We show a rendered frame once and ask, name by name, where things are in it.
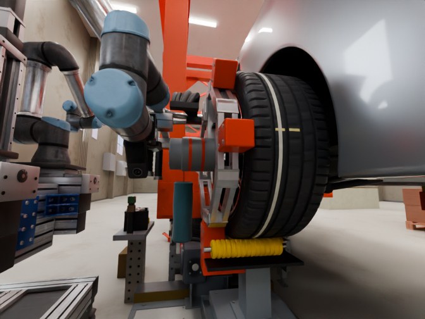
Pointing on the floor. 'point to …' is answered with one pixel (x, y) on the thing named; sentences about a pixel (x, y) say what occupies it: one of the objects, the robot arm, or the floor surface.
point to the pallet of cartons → (413, 209)
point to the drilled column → (135, 268)
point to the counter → (351, 199)
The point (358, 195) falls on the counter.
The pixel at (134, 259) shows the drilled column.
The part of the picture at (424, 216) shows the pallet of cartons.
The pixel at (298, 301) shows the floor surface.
